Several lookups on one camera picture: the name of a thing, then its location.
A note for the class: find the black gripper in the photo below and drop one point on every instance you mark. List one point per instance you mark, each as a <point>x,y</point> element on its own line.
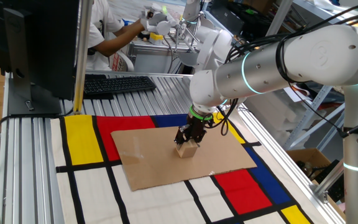
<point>195,130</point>

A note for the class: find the small wooden block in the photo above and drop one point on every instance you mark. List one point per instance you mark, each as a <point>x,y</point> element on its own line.
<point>186,150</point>

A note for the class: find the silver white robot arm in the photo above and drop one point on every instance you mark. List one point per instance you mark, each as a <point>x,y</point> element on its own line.
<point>291,65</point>

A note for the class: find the bare forearm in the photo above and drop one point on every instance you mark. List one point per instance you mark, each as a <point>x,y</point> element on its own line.
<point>120,39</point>

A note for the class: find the colour block patterned cloth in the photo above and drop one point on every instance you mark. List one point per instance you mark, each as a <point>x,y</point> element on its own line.
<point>166,205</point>

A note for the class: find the bare hand of person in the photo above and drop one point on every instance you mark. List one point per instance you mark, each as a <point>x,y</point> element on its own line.
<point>141,24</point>

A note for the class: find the brown cardboard sheet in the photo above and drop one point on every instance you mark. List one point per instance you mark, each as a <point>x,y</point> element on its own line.
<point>154,161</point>

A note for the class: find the white foam packing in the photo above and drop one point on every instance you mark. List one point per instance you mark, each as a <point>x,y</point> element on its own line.
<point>272,121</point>

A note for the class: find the grey metal workbench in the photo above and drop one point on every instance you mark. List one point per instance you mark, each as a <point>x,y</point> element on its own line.
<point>151,59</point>

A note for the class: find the black keyboard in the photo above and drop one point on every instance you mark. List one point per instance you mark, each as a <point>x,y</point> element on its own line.
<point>117,84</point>

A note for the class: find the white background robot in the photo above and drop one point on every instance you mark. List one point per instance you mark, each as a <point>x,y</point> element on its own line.
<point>210,46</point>

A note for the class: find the white chair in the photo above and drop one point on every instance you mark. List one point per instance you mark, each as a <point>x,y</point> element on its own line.
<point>126,60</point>

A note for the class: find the yellow emergency stop box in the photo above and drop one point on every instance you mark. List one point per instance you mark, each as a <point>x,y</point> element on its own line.
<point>156,38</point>

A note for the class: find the blue grey shelf rack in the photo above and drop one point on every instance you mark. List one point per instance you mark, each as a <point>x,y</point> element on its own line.
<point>301,124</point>

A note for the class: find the white orange paper sheet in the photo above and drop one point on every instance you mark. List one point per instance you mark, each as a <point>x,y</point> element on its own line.
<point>295,95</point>

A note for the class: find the open cardboard box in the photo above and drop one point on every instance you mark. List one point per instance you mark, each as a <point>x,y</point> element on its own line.
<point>306,154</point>

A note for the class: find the white teleoperation device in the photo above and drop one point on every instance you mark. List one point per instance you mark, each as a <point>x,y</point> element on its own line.
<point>160,21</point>

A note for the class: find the black equipment case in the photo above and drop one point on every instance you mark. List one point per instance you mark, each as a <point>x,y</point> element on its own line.
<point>228,18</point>

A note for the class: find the person in white shirt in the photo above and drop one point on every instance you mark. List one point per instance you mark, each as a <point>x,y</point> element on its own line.
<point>98,37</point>

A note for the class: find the black crate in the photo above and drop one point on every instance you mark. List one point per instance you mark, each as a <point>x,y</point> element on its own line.
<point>334,189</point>

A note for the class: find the black computer monitor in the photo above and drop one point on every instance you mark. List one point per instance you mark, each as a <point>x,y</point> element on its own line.
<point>48,46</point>

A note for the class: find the aluminium table edge rail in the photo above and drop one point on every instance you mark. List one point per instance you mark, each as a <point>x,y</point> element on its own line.
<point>287,165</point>

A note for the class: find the aluminium frame strut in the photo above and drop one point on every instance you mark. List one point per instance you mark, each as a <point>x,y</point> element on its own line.
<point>328,179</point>

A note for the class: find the slanted aluminium post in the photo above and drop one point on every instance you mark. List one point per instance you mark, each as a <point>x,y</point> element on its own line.
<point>280,17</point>

